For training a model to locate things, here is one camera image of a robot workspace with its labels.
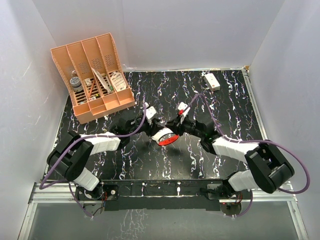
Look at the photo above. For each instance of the peach plastic desk organizer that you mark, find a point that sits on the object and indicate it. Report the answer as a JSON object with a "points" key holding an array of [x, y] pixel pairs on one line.
{"points": [[77, 60]]}

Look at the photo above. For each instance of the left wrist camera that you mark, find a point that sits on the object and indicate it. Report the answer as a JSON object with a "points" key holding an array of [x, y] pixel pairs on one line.
{"points": [[151, 113]]}

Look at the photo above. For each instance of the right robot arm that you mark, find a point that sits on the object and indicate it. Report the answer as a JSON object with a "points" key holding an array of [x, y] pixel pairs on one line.
{"points": [[268, 168]]}

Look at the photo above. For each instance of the white paper packet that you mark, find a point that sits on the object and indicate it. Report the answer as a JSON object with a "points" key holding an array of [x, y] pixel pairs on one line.
{"points": [[102, 81]]}

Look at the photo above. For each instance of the small white card box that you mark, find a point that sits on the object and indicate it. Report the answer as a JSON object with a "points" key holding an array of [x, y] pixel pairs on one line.
{"points": [[88, 82]]}

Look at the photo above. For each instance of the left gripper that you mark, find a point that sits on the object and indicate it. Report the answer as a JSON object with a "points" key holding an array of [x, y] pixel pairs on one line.
{"points": [[152, 127]]}

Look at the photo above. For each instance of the grey round jar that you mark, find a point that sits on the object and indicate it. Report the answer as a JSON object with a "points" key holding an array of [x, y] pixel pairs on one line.
{"points": [[76, 84]]}

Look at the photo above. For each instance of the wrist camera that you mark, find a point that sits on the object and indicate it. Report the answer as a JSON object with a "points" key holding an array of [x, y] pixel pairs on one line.
{"points": [[151, 113], [182, 110]]}

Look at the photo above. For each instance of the white labelled pouch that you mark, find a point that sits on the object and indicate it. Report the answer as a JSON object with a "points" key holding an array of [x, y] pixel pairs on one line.
{"points": [[118, 81]]}

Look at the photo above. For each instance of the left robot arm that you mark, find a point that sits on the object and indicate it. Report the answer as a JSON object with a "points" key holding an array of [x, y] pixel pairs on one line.
{"points": [[71, 154]]}

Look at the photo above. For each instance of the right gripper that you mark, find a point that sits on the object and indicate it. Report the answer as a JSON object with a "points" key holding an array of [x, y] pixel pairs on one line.
{"points": [[176, 125]]}

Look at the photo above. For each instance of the orange pencil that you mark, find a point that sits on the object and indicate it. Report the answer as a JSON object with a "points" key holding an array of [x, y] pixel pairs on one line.
{"points": [[91, 88]]}

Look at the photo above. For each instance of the white box red label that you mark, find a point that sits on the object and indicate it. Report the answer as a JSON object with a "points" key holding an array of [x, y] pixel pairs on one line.
{"points": [[212, 82]]}

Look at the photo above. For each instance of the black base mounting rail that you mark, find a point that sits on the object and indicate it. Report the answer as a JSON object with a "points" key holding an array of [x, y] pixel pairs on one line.
{"points": [[207, 194]]}

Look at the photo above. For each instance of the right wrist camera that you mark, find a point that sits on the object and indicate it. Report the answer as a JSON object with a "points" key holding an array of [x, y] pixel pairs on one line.
{"points": [[182, 110]]}

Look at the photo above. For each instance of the red black keyring holder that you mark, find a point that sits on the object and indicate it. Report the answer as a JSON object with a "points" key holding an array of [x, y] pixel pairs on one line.
{"points": [[165, 137]]}

